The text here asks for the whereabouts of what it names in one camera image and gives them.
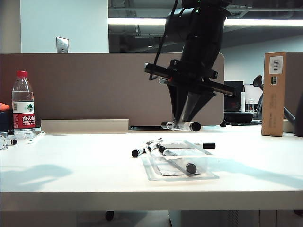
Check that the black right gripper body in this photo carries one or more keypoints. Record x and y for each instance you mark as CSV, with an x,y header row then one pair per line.
x,y
189,75

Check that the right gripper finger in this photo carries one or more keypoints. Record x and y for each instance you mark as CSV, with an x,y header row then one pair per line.
x,y
175,99
201,101

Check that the black capped white marker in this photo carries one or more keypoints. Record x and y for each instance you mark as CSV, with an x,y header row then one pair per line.
x,y
149,148
135,153
191,168
209,145
195,127

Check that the clear plastic packaging box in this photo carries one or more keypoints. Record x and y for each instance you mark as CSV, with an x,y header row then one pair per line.
x,y
165,174

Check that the tall brown cardboard box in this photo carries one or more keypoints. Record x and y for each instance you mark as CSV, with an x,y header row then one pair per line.
x,y
272,106

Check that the dark blue box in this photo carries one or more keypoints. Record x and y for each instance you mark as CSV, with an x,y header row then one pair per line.
x,y
4,120

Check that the black computer monitor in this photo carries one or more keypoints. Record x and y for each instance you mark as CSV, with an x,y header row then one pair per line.
x,y
230,104

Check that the black partition knob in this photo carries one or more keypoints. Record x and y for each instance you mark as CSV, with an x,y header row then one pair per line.
x,y
223,124

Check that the black oval pouch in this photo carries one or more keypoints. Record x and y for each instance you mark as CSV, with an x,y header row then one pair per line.
x,y
237,117

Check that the white framed monitor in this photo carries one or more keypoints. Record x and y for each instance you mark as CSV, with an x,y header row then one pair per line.
x,y
251,91

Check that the dark grey office chair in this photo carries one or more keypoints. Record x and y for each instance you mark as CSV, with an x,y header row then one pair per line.
x,y
257,81

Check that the long ceiling light strip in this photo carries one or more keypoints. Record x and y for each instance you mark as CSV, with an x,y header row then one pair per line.
x,y
132,21

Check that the brown desk partition panel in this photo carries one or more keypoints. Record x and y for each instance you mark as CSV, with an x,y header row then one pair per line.
x,y
94,89

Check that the black caster wheel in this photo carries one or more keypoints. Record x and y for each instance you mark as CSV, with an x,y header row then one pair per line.
x,y
109,215

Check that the red label water bottle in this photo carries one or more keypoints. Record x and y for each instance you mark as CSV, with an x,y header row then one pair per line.
x,y
23,118

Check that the black marker pen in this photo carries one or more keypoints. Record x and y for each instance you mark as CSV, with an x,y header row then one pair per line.
x,y
13,142

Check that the orange cloth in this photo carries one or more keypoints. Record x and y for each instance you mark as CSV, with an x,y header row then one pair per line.
x,y
3,107

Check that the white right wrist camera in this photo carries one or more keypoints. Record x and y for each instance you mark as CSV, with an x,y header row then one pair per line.
x,y
163,81

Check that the metal wall plate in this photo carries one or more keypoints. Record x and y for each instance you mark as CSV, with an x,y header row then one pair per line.
x,y
62,45

